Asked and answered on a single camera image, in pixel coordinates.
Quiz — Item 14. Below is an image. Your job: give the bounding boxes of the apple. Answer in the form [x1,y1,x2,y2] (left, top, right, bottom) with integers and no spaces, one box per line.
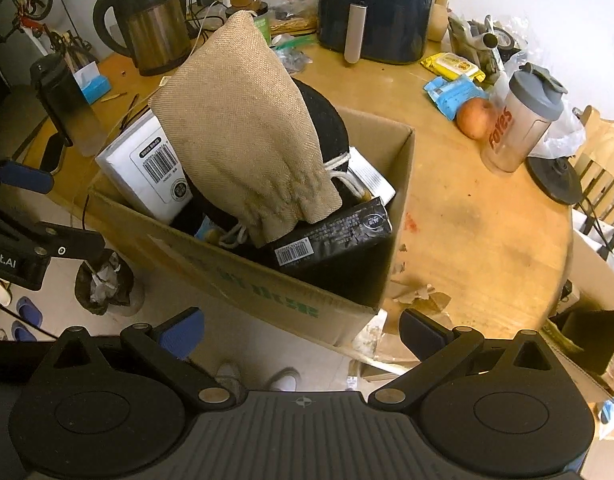
[455,97,495,140]

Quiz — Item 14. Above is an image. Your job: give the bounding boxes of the green label jar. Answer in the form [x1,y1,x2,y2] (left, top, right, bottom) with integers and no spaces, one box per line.
[226,4,274,48]

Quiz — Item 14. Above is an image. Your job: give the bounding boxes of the green printed cardboard box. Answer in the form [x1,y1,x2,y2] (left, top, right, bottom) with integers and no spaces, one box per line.
[84,105,417,348]

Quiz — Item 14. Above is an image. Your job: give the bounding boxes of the white grey packet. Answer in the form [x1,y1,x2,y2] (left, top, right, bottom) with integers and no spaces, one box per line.
[344,146,398,201]

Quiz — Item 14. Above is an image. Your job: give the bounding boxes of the dark blue air fryer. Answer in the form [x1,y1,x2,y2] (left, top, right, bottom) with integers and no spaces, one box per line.
[317,0,440,66]

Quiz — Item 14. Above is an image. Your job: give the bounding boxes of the plain cardboard box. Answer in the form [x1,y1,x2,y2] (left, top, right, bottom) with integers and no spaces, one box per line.
[539,307,614,396]

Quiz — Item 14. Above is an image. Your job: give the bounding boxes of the metal tube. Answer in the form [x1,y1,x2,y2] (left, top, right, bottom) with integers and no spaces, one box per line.
[474,30,500,53]

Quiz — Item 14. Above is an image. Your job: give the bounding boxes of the clear shaker bottle grey lid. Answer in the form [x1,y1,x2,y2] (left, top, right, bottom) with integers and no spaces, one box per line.
[481,62,569,173]

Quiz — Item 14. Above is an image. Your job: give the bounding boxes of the black kettle base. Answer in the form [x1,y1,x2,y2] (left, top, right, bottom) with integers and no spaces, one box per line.
[526,155,585,206]

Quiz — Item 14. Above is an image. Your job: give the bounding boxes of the black tape roll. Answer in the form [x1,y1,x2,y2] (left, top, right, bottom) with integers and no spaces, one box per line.
[494,27,516,56]

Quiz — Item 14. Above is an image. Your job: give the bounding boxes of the burlap drawstring bag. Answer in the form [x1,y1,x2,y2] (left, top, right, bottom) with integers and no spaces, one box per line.
[148,9,368,251]

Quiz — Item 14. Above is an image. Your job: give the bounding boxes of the lined trash bin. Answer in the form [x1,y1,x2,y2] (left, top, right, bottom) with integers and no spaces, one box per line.
[74,247,138,317]

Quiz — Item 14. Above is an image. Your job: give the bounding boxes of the pale wooden container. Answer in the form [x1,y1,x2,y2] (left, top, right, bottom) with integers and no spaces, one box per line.
[427,0,450,43]

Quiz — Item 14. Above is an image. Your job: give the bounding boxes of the glossy black tumbler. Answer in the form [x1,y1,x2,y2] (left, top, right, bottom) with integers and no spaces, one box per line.
[30,54,104,157]

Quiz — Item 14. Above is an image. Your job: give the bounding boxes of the clear plastic bag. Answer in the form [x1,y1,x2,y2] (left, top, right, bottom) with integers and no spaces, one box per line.
[487,15,588,158]

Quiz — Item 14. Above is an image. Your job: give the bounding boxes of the person's shoe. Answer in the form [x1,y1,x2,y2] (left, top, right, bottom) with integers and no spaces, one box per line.
[264,367,302,393]
[214,362,248,393]

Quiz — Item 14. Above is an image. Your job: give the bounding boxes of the person's right shoe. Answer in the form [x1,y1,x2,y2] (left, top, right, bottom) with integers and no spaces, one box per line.
[264,367,302,393]

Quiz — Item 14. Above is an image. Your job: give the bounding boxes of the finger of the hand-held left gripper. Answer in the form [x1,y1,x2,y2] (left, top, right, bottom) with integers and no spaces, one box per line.
[0,207,107,263]
[0,147,54,196]

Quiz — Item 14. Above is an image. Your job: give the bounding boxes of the blue tissue box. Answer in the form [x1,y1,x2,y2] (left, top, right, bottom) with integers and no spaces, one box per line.
[72,62,112,106]

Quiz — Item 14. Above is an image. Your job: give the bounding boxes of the white tissue pack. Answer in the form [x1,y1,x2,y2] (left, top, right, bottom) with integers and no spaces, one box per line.
[94,110,194,223]

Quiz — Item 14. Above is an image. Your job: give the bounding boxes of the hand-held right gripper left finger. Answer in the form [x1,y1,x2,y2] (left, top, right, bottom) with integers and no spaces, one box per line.
[52,309,238,407]

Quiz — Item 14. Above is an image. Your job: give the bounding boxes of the person's left shoe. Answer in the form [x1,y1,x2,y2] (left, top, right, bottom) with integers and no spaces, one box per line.
[214,362,248,393]

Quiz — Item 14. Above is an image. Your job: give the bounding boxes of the container of tools and tape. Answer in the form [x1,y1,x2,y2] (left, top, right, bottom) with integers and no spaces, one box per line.
[447,12,518,78]

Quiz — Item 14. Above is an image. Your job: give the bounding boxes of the red bicycle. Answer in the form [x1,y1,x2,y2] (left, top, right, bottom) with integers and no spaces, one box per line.
[0,0,98,68]

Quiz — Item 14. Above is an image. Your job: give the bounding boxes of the white bag with black straps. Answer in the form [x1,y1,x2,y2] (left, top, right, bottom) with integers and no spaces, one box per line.
[569,210,614,281]

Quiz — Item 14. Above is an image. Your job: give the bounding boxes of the blue wipes packet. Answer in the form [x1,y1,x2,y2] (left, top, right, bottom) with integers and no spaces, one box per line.
[423,76,488,121]

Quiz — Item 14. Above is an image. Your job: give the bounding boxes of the yellow wet wipes pack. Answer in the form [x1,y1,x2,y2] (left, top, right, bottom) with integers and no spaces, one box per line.
[420,52,488,83]

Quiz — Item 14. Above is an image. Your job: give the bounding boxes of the wooden chair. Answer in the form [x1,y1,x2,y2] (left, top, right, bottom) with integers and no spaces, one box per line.
[569,105,614,281]

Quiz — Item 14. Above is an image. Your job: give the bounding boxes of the black knit hat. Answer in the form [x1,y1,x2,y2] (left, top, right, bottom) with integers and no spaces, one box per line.
[179,77,353,261]

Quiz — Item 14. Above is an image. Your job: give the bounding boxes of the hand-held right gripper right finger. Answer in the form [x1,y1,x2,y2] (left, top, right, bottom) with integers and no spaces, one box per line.
[368,309,568,406]

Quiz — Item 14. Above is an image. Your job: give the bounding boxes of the small black pack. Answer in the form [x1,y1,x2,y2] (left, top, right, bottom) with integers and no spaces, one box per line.
[272,195,394,276]

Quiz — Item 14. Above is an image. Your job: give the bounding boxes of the blue slipper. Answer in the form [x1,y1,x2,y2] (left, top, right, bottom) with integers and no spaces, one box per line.
[14,296,43,326]
[11,321,38,343]

